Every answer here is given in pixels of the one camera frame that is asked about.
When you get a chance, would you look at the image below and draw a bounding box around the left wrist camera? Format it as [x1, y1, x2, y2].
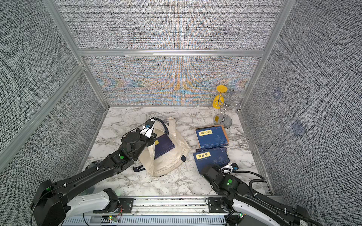
[140, 118, 156, 139]

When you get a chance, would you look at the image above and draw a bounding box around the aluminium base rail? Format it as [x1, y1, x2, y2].
[59, 194, 283, 226]

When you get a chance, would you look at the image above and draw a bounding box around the blue book stack in bag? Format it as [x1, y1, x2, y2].
[154, 134, 175, 159]

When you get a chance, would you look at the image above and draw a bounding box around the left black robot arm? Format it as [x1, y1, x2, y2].
[30, 130, 156, 226]

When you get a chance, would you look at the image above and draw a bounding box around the clear wine glass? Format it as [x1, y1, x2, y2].
[232, 91, 245, 113]

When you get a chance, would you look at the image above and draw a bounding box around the dark round cup cluster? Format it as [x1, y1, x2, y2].
[85, 160, 102, 170]

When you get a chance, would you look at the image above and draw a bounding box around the yellow wine glass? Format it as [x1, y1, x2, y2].
[212, 85, 228, 110]

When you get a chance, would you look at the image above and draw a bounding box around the cream canvas tote bag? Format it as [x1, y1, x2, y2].
[133, 117, 190, 177]

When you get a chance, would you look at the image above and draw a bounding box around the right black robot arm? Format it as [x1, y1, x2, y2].
[200, 164, 321, 226]

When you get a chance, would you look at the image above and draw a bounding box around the blue book yellow label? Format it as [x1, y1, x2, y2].
[195, 125, 230, 149]
[193, 147, 231, 175]

